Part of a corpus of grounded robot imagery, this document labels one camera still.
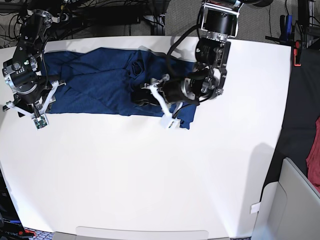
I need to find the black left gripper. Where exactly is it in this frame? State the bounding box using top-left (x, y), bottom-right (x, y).
top-left (131, 78), bottom-right (190, 106)

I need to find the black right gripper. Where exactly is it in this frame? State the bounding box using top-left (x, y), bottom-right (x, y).
top-left (4, 74), bottom-right (60, 110)

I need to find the blue long-sleeve shirt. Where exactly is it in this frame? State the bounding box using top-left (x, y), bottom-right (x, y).
top-left (41, 47), bottom-right (197, 130)

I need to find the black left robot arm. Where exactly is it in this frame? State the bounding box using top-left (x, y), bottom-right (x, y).
top-left (131, 0), bottom-right (245, 106)

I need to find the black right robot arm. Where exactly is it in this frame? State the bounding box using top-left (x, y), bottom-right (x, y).
top-left (2, 0), bottom-right (68, 110)

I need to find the black box under table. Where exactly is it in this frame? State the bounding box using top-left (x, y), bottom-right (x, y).
top-left (97, 11), bottom-right (142, 26)

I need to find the white paper tag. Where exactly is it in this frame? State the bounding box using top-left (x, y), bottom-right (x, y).
top-left (250, 202), bottom-right (261, 214)

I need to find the black cloth cover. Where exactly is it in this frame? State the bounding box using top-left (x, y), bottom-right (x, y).
top-left (263, 49), bottom-right (320, 186)

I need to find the orange black clamp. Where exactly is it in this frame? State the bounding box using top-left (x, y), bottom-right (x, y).
top-left (293, 40), bottom-right (303, 67)

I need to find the red cloth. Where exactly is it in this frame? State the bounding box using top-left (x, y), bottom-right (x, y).
top-left (306, 118), bottom-right (320, 192)

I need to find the beige plastic bin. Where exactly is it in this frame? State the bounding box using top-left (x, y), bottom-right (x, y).
top-left (251, 158), bottom-right (320, 240)

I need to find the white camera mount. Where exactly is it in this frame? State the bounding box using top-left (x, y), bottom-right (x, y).
top-left (141, 74), bottom-right (183, 129)
top-left (2, 80), bottom-right (66, 130)

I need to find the blue handled tool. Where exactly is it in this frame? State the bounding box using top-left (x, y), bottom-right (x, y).
top-left (285, 15), bottom-right (292, 41)

